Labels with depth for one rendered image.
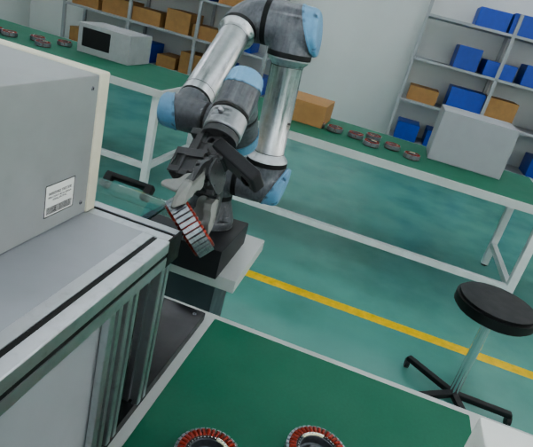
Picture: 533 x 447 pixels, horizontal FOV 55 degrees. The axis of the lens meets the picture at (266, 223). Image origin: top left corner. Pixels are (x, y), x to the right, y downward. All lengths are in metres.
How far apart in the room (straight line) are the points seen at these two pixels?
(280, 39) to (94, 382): 0.94
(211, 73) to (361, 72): 6.27
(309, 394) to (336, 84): 6.55
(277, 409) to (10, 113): 0.73
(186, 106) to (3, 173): 0.56
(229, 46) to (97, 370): 0.82
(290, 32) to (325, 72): 6.14
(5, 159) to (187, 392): 0.60
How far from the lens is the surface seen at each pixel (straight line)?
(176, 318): 1.20
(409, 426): 1.17
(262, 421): 1.04
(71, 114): 0.71
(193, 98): 1.13
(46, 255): 0.69
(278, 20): 1.36
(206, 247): 0.85
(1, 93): 0.60
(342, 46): 7.43
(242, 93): 1.00
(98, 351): 0.70
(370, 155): 3.30
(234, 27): 1.33
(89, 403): 0.76
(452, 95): 6.86
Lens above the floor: 1.46
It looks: 23 degrees down
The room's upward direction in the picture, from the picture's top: 15 degrees clockwise
